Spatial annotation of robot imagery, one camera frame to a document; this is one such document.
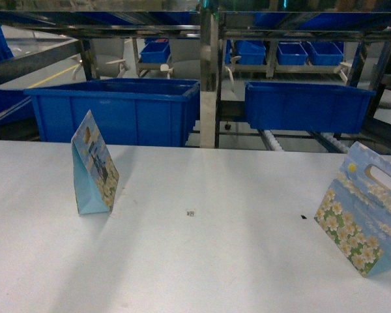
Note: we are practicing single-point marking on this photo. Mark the blue bin lower right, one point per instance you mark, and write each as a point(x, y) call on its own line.
point(305, 107)

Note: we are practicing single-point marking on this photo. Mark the blue bin lower left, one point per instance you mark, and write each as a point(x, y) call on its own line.
point(128, 111)

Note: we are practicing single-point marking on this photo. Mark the steel flow rack frame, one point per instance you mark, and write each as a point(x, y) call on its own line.
point(212, 22)

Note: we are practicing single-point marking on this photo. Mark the blue bin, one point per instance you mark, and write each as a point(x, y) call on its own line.
point(305, 107)
point(128, 111)

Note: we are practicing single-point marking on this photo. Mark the flower gift bag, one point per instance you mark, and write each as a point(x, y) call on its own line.
point(356, 210)
point(95, 175)

